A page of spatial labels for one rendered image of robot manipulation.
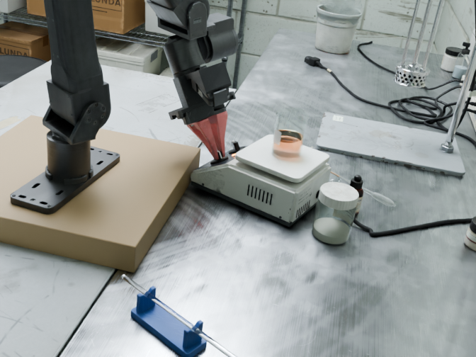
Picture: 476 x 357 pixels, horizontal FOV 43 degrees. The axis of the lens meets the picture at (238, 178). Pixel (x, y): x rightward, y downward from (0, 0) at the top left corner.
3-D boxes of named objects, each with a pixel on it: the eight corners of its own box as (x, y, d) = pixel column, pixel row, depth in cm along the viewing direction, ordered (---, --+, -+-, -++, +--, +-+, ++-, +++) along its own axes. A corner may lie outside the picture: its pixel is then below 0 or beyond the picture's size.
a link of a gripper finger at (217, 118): (241, 152, 99) (223, 98, 97) (202, 168, 96) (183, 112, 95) (227, 151, 105) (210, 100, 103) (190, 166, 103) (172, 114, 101)
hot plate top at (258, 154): (231, 159, 96) (232, 154, 95) (269, 137, 105) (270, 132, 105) (297, 185, 91) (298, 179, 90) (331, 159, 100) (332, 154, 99)
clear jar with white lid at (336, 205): (326, 249, 90) (336, 204, 87) (303, 229, 95) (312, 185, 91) (356, 241, 93) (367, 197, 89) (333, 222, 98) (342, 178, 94)
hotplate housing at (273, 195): (188, 186, 103) (191, 144, 99) (229, 161, 113) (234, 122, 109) (302, 236, 93) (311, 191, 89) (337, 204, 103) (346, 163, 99)
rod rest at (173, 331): (129, 316, 73) (129, 292, 71) (150, 304, 75) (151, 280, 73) (186, 361, 67) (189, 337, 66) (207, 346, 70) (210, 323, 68)
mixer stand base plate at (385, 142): (314, 149, 122) (316, 144, 122) (323, 115, 140) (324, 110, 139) (465, 178, 118) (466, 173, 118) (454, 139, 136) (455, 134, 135)
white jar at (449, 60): (464, 71, 186) (470, 52, 183) (451, 74, 183) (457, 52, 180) (449, 66, 190) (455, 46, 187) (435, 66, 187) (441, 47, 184)
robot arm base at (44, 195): (123, 115, 96) (84, 105, 97) (48, 164, 79) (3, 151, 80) (122, 159, 99) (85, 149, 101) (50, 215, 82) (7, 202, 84)
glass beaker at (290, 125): (294, 167, 95) (302, 120, 91) (263, 156, 97) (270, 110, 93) (308, 154, 100) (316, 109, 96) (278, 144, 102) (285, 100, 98)
